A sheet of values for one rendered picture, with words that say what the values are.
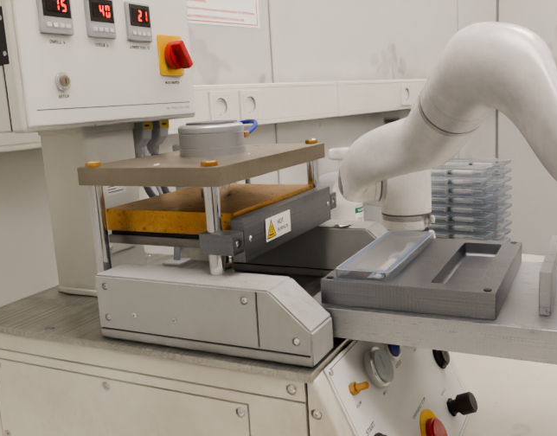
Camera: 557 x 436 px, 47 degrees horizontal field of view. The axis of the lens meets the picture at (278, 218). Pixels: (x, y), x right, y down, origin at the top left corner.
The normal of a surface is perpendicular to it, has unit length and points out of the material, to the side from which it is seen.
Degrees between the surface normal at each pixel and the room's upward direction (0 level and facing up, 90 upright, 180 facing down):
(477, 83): 115
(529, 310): 0
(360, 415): 65
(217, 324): 90
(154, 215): 90
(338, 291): 90
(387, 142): 70
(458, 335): 90
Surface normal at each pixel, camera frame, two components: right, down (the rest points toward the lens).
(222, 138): 0.45, 0.14
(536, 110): -0.96, 0.14
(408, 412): 0.79, -0.39
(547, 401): -0.06, -0.98
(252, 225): 0.89, 0.03
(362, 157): -0.76, -0.11
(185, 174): -0.44, 0.19
